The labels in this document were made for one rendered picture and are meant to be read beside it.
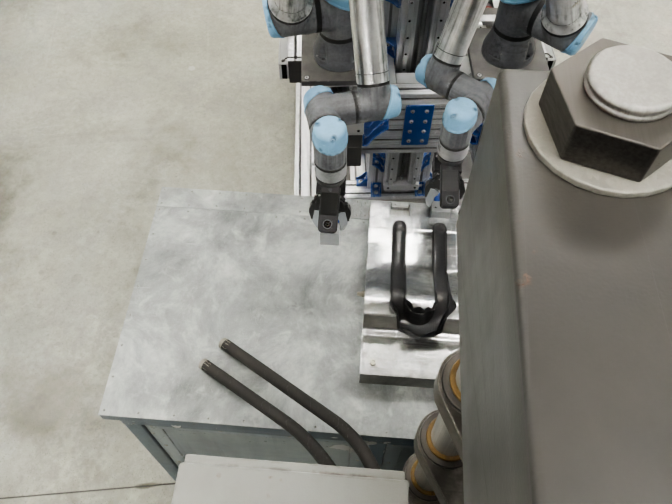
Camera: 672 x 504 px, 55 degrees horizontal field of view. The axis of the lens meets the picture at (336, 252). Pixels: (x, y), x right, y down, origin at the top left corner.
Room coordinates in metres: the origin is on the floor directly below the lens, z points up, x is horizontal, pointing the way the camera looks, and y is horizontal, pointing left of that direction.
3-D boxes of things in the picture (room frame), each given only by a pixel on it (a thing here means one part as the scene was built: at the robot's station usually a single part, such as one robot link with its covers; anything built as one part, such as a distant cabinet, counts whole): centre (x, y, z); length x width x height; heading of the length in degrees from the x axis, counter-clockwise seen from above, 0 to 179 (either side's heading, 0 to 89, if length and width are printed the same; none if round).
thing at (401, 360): (0.82, -0.21, 0.87); 0.50 x 0.26 x 0.14; 176
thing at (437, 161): (1.07, -0.29, 1.05); 0.09 x 0.08 x 0.12; 176
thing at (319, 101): (1.07, 0.02, 1.25); 0.11 x 0.11 x 0.08; 12
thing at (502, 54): (1.52, -0.50, 1.09); 0.15 x 0.15 x 0.10
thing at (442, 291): (0.84, -0.22, 0.92); 0.35 x 0.16 x 0.09; 176
